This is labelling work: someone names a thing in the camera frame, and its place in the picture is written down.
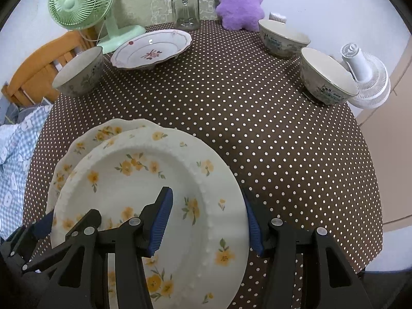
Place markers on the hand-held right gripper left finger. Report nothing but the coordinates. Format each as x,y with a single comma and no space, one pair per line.
161,222

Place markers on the white folding fan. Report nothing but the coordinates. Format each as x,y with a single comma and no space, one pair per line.
370,87

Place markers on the small white-capped bottle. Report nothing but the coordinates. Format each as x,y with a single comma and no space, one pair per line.
276,16

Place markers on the grey leaf-pattern bowl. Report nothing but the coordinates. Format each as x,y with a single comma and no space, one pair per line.
77,77

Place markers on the yellow floral wavy-rim plate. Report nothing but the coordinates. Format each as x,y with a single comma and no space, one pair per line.
80,144

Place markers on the glass jar with black lid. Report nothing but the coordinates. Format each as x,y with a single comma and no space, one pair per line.
185,9

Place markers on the pink floral plate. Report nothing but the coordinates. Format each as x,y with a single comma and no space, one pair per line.
151,50

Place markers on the brown polka dot tablecloth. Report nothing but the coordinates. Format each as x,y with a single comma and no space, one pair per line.
225,119

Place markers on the green wall poster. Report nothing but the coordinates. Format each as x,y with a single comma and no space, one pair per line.
144,3

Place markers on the blue checked blanket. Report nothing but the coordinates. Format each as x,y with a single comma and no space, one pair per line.
16,154

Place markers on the white blue-pattern bowl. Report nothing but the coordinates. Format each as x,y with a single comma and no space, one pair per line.
276,43
318,87

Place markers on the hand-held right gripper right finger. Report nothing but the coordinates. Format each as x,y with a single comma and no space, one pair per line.
254,228

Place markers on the grey-blue cloth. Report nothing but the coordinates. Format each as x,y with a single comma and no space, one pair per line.
7,112

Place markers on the purple plush toy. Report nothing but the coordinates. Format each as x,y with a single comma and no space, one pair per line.
238,3

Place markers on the green desk fan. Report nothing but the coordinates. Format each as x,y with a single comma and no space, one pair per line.
74,3

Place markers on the orange wooden chair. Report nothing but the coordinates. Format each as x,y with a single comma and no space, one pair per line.
35,67

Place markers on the yellow floral beaded-rim plate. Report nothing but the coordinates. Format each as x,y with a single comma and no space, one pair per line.
128,183

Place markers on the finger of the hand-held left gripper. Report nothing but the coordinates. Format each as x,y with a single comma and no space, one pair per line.
43,227
91,219

